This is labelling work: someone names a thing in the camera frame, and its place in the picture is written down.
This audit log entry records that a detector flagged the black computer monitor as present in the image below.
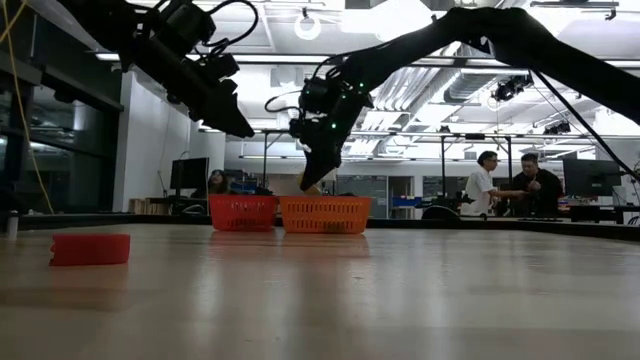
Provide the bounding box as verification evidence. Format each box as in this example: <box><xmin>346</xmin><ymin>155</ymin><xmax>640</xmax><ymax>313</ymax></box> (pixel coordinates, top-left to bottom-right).
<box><xmin>562</xmin><ymin>158</ymin><xmax>623</xmax><ymax>198</ymax></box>
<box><xmin>169</xmin><ymin>157</ymin><xmax>211</xmax><ymax>191</ymax></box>

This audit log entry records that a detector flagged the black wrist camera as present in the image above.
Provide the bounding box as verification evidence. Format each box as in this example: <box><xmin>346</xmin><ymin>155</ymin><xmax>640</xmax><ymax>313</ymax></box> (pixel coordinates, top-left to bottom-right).
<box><xmin>298</xmin><ymin>75</ymin><xmax>342</xmax><ymax>115</ymax></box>
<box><xmin>158</xmin><ymin>1</ymin><xmax>217</xmax><ymax>45</ymax></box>

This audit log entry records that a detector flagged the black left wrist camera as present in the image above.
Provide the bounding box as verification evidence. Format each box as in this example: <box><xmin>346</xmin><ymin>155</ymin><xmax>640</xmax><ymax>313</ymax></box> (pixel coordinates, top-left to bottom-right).
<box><xmin>158</xmin><ymin>1</ymin><xmax>217</xmax><ymax>45</ymax></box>

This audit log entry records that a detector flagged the row of books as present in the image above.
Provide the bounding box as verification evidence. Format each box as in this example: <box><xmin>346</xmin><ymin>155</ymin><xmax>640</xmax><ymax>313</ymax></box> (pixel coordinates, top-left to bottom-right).
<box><xmin>128</xmin><ymin>198</ymin><xmax>174</xmax><ymax>216</ymax></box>

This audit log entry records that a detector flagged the red mini stapler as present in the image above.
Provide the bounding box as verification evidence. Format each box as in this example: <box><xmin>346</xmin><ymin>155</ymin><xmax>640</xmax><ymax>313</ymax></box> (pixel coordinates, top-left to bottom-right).
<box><xmin>48</xmin><ymin>232</ymin><xmax>132</xmax><ymax>267</ymax></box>

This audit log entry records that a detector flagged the round ceiling lamp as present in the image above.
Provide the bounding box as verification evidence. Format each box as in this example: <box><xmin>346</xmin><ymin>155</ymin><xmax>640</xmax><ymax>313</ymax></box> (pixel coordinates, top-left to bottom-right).
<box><xmin>293</xmin><ymin>12</ymin><xmax>322</xmax><ymax>42</ymax></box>

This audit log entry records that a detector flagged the orange plastic basket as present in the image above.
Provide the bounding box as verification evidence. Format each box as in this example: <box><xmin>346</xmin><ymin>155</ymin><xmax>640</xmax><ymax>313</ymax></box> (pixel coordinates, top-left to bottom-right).
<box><xmin>278</xmin><ymin>195</ymin><xmax>374</xmax><ymax>235</ymax></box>

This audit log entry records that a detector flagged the silver ventilation duct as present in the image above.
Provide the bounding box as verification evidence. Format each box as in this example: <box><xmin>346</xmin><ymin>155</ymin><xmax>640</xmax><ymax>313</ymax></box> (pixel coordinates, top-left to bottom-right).
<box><xmin>379</xmin><ymin>39</ymin><xmax>501</xmax><ymax>126</ymax></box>

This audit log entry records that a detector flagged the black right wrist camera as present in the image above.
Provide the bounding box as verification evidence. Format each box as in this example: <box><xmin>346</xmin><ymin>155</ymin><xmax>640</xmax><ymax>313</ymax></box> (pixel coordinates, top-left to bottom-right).
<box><xmin>298</xmin><ymin>75</ymin><xmax>342</xmax><ymax>115</ymax></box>

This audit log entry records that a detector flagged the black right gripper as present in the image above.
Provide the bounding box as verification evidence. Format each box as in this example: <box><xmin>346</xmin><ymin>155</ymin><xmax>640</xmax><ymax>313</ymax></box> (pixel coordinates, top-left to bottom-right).
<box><xmin>288</xmin><ymin>56</ymin><xmax>375</xmax><ymax>193</ymax></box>

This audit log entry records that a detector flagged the long ceiling light strip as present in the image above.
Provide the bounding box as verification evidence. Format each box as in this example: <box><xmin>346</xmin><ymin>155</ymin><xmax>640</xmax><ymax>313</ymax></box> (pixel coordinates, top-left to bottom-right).
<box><xmin>94</xmin><ymin>49</ymin><xmax>640</xmax><ymax>70</ymax></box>

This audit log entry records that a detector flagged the red plastic basket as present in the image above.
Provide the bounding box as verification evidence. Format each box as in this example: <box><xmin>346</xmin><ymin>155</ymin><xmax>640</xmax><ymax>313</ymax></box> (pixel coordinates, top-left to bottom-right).
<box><xmin>207</xmin><ymin>194</ymin><xmax>279</xmax><ymax>233</ymax></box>

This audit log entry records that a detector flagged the yellow cable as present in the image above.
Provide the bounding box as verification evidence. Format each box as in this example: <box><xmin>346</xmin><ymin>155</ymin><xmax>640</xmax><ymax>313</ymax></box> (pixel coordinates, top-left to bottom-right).
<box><xmin>0</xmin><ymin>0</ymin><xmax>55</xmax><ymax>216</ymax></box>

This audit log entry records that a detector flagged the person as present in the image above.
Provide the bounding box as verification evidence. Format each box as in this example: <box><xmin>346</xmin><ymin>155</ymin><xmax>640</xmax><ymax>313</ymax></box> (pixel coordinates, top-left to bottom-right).
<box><xmin>462</xmin><ymin>149</ymin><xmax>526</xmax><ymax>217</ymax></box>
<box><xmin>512</xmin><ymin>152</ymin><xmax>565</xmax><ymax>219</ymax></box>
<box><xmin>205</xmin><ymin>168</ymin><xmax>232</xmax><ymax>197</ymax></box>

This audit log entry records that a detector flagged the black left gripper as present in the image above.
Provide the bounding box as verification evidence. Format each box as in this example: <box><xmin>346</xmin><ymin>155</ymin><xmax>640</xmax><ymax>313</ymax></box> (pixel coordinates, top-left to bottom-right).
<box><xmin>116</xmin><ymin>33</ymin><xmax>256</xmax><ymax>141</ymax></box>

